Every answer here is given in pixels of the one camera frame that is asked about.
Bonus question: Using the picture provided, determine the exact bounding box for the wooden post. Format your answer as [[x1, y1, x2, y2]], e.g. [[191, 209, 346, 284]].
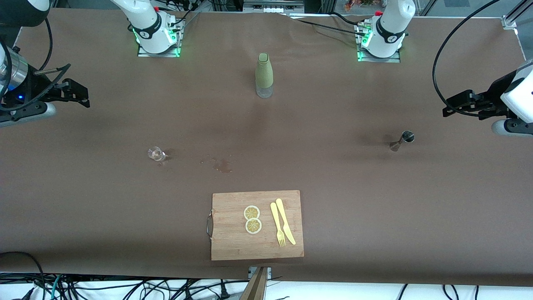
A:
[[239, 267, 269, 300]]

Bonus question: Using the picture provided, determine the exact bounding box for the thick black looped cable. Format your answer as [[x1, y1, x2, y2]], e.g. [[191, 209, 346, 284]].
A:
[[0, 251, 45, 300]]

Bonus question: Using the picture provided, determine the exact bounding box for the aluminium frame corner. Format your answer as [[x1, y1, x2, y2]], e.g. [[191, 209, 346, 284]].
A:
[[501, 0, 533, 30]]

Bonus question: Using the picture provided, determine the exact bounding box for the yellow plastic fork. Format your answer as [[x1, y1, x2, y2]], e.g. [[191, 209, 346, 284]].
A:
[[270, 202, 286, 247]]

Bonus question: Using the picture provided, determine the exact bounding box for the bamboo cutting board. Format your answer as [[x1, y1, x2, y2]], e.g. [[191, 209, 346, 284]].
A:
[[207, 190, 304, 261]]

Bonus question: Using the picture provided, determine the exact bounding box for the clear glass measuring cup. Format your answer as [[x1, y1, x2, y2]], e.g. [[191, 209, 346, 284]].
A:
[[147, 146, 166, 163]]

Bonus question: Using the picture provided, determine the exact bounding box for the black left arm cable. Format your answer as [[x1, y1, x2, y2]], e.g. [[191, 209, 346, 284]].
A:
[[432, 0, 500, 118]]

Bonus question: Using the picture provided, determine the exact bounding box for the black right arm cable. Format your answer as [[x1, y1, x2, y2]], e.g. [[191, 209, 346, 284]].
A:
[[0, 17, 72, 111]]

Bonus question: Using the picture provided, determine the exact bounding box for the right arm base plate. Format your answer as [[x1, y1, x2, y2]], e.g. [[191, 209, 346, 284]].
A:
[[137, 17, 184, 58]]

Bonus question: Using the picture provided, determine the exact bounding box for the steel double jigger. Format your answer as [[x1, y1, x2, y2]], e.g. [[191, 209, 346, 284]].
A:
[[389, 130, 415, 152]]

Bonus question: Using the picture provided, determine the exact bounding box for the grey metal rail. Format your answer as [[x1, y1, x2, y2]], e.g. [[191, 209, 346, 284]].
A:
[[243, 0, 305, 13]]

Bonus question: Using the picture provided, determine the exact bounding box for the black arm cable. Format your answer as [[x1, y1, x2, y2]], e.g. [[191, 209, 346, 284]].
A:
[[0, 17, 72, 111], [432, 0, 500, 118]]

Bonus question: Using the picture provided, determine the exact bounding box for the yellow plastic knife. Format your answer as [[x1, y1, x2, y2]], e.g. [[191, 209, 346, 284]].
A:
[[275, 198, 296, 245]]

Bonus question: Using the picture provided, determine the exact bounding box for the black base power cable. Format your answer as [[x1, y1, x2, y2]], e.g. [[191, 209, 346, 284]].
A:
[[287, 12, 361, 35]]

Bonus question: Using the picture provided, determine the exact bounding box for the green sleeved glass bottle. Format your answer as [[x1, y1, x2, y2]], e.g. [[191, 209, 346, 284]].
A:
[[255, 52, 274, 99]]

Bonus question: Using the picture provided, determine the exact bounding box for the brown table cover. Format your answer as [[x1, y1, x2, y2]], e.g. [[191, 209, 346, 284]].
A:
[[0, 8, 533, 287]]

